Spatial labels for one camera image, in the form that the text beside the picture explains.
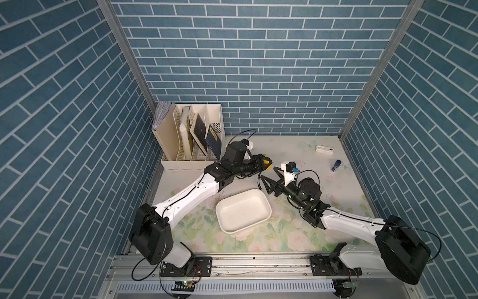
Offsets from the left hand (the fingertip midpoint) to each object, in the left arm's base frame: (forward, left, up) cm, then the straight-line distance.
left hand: (273, 165), depth 75 cm
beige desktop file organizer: (+22, +51, -8) cm, 56 cm away
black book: (+30, +37, -9) cm, 49 cm away
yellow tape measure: (0, +3, +2) cm, 3 cm away
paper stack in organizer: (+32, +53, +3) cm, 62 cm away
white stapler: (+29, -37, -23) cm, 53 cm away
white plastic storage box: (-8, +12, -27) cm, 30 cm away
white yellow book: (+21, +41, -1) cm, 46 cm away
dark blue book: (+29, +29, -16) cm, 44 cm away
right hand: (-1, +1, -4) cm, 4 cm away
